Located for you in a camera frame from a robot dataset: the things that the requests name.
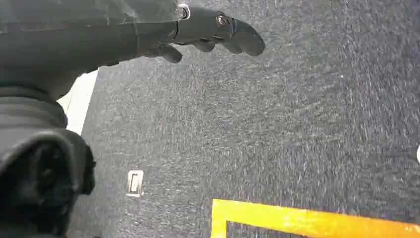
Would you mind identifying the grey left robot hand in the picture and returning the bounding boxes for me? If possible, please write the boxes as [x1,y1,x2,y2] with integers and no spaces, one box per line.
[0,0,266,100]

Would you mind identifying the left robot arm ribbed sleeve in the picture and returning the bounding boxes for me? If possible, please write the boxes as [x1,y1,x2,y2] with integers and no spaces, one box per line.
[0,84,97,238]

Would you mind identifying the yellow floor tape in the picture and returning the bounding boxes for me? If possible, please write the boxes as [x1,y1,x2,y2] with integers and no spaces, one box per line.
[210,198,420,238]

